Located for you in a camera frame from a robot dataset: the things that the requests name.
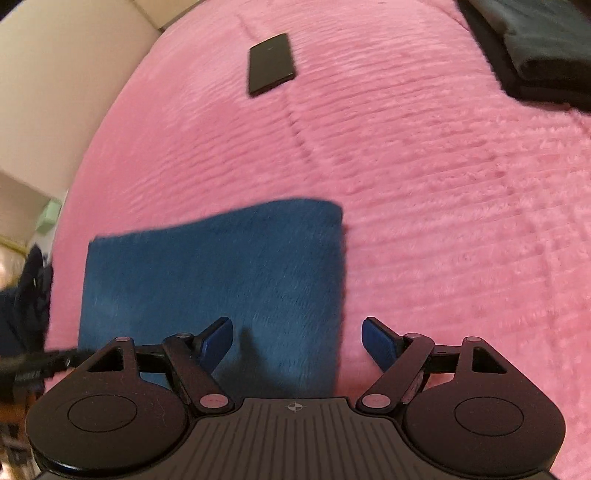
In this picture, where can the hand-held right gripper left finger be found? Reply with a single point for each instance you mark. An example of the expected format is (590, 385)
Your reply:
(217, 342)

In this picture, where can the dark grey folded garment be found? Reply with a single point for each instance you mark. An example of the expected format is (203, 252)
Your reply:
(545, 37)

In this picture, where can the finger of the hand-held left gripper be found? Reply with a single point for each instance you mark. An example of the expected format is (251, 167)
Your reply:
(60, 360)

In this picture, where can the black phone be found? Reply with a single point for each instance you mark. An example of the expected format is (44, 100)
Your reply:
(271, 64)

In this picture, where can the green box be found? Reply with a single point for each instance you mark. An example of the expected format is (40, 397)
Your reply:
(48, 217)

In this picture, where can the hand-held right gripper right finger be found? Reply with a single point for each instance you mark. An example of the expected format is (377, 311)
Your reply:
(376, 342)

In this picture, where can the black folded garment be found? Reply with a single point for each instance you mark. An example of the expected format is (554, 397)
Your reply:
(531, 90)

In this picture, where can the blue jeans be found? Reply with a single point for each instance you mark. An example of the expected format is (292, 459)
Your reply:
(207, 267)

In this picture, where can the pink fleece blanket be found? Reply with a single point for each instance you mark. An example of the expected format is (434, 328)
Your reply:
(438, 184)

